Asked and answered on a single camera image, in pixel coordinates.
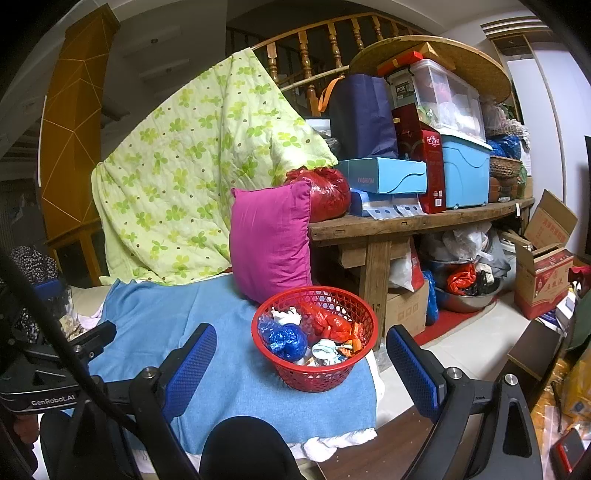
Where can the light blue flat box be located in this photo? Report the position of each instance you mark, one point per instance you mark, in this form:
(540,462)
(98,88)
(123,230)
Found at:
(381,175)

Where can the black white speckled garment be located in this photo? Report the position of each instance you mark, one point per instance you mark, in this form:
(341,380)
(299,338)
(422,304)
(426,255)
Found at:
(37,268)

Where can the red plastic basket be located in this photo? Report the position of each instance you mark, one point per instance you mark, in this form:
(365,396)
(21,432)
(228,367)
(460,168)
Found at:
(344,303)

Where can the orange wooden cabinet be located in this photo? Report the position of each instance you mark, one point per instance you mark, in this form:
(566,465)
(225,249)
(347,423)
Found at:
(69,142)

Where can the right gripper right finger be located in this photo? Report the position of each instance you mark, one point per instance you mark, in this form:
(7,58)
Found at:
(506,446)

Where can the wooden bench table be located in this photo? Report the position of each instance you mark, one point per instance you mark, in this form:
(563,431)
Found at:
(370,245)

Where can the metal basin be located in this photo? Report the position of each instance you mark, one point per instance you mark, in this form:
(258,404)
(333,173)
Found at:
(464,287)

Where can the orange plastic wrapper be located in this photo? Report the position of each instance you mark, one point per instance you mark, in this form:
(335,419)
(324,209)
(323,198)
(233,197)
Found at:
(355,342)

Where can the red plastic bag trash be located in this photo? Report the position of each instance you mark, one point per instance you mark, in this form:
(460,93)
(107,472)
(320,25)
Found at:
(319,323)

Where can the green clover quilt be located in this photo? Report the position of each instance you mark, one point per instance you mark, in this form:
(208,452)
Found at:
(164,194)

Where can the clear storage box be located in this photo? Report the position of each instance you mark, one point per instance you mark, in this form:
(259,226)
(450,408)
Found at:
(444,101)

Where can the round woven bamboo tray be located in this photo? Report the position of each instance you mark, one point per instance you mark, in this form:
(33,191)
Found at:
(475,67)

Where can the red tied plastic bag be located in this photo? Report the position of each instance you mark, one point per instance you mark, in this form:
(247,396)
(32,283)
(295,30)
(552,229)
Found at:
(330,195)

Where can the wooden stair railing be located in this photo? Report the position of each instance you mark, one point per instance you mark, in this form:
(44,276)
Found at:
(304,60)

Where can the blue bed blanket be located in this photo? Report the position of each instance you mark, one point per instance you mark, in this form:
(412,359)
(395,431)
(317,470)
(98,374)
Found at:
(151,320)

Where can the open cardboard box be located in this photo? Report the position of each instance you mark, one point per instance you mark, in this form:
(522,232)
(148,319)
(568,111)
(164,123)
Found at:
(543,261)

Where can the blue plastic bag trash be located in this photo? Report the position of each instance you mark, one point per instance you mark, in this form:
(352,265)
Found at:
(288,342)

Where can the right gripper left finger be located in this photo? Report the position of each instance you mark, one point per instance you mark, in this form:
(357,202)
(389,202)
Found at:
(96,444)

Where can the navy paper bag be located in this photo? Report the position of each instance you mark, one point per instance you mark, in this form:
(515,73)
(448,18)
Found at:
(361,118)

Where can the clear plastic bag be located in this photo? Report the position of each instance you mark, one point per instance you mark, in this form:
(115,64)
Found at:
(325,353)

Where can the red gift box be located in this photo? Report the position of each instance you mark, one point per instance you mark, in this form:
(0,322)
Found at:
(420,142)

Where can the magenta pillow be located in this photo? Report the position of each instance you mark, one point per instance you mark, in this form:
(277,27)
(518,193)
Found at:
(268,239)

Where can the blue storage bin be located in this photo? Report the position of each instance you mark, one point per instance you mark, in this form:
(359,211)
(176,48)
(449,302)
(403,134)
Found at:
(466,170)

